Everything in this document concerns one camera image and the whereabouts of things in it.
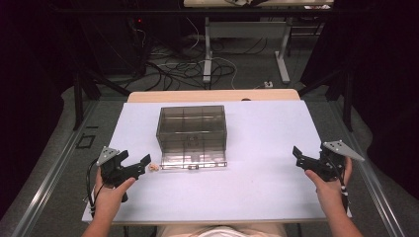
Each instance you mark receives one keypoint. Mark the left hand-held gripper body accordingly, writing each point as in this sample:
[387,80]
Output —
[107,155]

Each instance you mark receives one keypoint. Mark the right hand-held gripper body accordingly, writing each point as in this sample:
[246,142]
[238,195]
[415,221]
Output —
[332,161]

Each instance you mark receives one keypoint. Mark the small beige object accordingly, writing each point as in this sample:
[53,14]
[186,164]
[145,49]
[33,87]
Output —
[153,167]

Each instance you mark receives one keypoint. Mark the smoky transparent plastic compartment box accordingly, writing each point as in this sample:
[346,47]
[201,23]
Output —
[191,131]

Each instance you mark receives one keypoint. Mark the person's right hand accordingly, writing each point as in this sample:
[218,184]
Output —
[331,194]

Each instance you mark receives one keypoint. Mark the person's left hand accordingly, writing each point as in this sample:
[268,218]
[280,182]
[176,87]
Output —
[108,197]

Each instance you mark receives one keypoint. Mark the black floor socket cover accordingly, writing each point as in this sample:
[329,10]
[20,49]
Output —
[85,141]

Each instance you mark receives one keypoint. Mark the white table mat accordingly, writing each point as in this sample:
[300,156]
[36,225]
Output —
[257,158]

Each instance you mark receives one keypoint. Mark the black metal stand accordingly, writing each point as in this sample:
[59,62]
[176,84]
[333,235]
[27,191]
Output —
[79,95]
[346,95]

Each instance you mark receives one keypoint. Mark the white power strip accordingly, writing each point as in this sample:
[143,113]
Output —
[268,84]

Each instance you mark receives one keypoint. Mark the person's beige trousers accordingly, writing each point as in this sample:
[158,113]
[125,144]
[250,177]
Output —
[220,230]

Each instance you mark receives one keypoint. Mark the black cabinet with red light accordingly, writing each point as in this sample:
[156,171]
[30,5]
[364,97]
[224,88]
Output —
[115,46]

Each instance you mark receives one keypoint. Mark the white desk with metal legs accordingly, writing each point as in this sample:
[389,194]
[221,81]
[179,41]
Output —
[247,29]

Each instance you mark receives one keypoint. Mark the aluminium floor rail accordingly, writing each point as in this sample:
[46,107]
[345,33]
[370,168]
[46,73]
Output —
[372,187]
[49,184]

